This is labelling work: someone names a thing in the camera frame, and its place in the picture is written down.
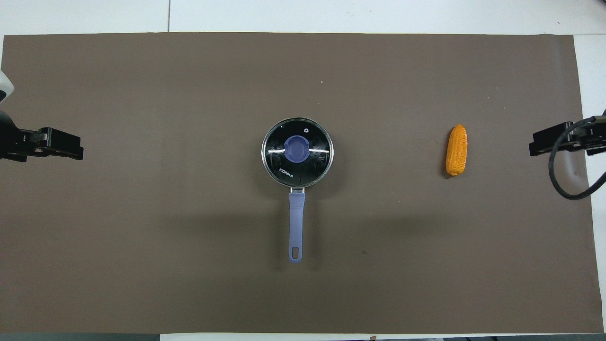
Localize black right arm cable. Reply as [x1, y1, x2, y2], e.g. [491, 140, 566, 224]
[548, 115, 606, 200]

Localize glass lid with blue knob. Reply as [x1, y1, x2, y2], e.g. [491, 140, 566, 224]
[262, 118, 333, 188]

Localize orange corn cob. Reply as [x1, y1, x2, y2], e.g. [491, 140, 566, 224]
[445, 124, 468, 177]

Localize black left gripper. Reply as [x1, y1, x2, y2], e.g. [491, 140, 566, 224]
[0, 111, 84, 162]

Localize brown table mat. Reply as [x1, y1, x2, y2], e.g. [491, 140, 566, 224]
[0, 32, 598, 334]

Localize blue saucepan with handle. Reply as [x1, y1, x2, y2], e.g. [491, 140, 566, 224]
[261, 117, 334, 263]

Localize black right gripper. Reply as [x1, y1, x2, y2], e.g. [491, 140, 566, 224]
[529, 110, 606, 157]

